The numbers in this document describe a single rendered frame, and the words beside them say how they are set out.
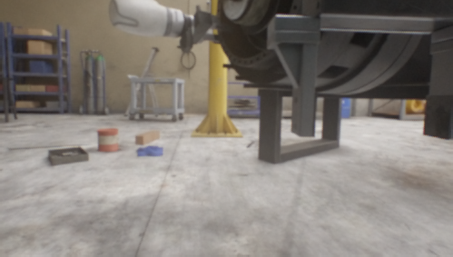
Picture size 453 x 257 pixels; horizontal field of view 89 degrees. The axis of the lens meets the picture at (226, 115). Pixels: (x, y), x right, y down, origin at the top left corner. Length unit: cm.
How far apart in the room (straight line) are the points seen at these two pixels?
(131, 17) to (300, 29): 60
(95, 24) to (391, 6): 730
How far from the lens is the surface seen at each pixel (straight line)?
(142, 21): 76
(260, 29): 77
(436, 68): 30
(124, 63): 700
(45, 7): 801
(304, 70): 21
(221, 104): 326
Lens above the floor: 55
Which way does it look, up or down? 5 degrees down
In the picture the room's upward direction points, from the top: 1 degrees clockwise
